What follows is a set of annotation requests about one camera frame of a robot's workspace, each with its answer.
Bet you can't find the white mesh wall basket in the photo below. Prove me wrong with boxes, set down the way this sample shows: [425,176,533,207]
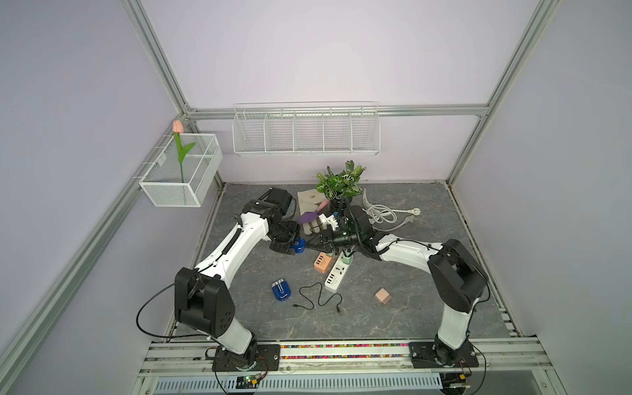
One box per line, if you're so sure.
[139,133,222,207]

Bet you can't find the pink charger cube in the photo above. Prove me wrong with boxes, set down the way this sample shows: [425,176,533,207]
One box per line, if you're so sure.
[375,288,393,305]

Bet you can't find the blue electric shaver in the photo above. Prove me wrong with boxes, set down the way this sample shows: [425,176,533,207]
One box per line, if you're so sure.
[272,279,291,301]
[292,238,306,254]

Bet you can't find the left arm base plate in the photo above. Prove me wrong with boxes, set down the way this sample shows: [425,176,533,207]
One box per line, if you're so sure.
[212,343,281,372]

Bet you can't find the artificial pink tulip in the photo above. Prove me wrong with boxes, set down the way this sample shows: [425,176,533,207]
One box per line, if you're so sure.
[172,120,196,183]

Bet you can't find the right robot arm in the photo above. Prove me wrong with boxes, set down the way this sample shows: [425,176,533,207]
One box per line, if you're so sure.
[306,205,489,352]

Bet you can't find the green charger cube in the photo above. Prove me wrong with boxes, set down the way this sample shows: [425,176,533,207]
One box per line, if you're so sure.
[341,251,355,265]

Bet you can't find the white power strip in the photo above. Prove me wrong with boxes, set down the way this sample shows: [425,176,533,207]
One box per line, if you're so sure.
[324,257,352,293]

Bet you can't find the white wire wall shelf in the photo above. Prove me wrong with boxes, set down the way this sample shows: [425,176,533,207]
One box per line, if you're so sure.
[232,101,381,156]

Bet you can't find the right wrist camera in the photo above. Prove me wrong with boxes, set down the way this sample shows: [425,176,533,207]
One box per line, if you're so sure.
[318,214,339,231]

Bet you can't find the white coiled power cords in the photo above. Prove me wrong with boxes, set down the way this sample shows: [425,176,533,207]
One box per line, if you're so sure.
[361,187,421,233]

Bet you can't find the orange power strip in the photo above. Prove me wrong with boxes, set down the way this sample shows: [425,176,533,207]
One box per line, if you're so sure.
[314,253,337,274]

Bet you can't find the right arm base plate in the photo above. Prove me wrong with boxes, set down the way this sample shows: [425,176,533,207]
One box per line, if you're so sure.
[409,339,479,369]

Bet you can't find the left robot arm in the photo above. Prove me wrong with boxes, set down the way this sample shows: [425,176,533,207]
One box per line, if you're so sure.
[174,188,300,359]

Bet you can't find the white gardening glove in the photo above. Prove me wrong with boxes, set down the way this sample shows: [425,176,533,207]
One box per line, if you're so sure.
[297,189,332,236]

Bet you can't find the potted green plant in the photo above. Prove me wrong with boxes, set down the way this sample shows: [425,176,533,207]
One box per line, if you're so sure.
[315,160,366,210]

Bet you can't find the purple pink garden trowel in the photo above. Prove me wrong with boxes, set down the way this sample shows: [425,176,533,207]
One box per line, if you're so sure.
[297,199,329,224]

